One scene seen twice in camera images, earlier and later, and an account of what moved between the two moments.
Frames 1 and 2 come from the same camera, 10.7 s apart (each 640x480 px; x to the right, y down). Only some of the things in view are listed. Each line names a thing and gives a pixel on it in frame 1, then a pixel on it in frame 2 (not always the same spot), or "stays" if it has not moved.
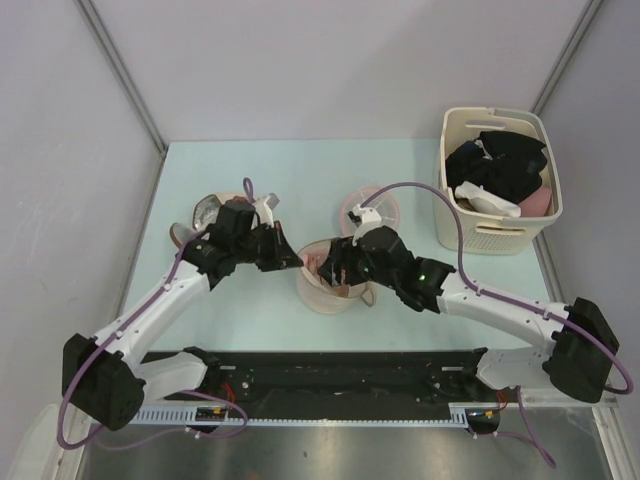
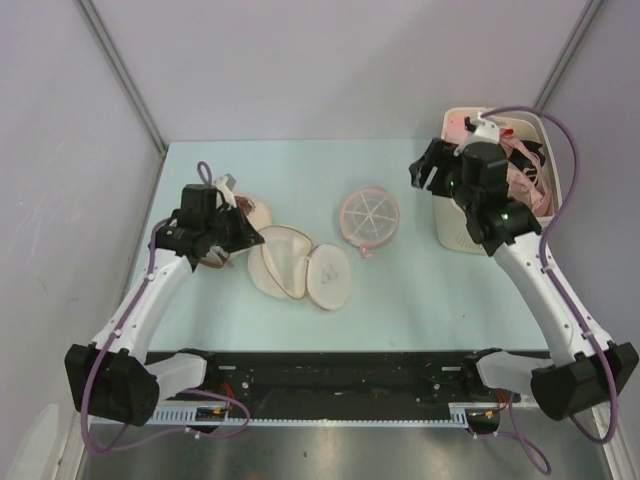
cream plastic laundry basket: x=482 y=230 stays
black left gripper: x=286 y=258 to x=247 y=236
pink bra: x=313 y=263 to x=535 y=195
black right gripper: x=341 y=256 to x=441 y=154
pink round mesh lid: x=385 y=203 stays
